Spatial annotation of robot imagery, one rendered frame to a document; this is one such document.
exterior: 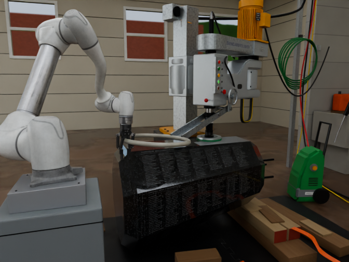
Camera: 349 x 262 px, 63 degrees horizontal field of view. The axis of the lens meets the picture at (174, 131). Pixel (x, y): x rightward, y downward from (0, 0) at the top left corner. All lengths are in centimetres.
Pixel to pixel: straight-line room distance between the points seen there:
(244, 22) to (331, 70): 245
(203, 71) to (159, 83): 614
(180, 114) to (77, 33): 176
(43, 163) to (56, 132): 14
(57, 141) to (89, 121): 701
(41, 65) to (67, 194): 66
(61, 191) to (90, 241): 24
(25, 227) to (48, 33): 93
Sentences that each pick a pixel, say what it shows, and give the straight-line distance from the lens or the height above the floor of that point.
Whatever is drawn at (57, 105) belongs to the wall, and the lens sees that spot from 827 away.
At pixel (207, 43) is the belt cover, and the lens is 236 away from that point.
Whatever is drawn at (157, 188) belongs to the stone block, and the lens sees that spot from 198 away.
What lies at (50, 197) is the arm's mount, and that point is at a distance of 126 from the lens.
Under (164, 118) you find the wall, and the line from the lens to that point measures 860.
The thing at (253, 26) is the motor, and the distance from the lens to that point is 296.
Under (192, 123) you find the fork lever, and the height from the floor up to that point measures 96.
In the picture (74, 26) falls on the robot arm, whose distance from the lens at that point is 156.
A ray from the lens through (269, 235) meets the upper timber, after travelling 242.
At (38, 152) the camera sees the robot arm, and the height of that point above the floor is 101.
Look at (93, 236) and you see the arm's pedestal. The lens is 127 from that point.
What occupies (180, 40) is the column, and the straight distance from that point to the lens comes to 308.
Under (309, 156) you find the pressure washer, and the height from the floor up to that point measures 51.
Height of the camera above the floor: 130
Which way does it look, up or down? 10 degrees down
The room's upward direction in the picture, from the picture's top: straight up
